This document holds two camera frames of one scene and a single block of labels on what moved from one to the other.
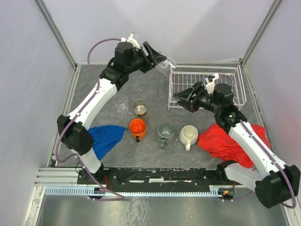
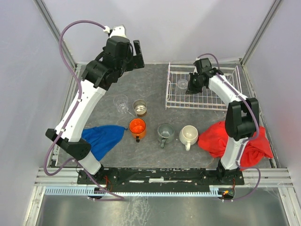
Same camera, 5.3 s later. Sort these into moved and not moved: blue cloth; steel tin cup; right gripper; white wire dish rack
Moved: right gripper
Not moved: white wire dish rack; steel tin cup; blue cloth
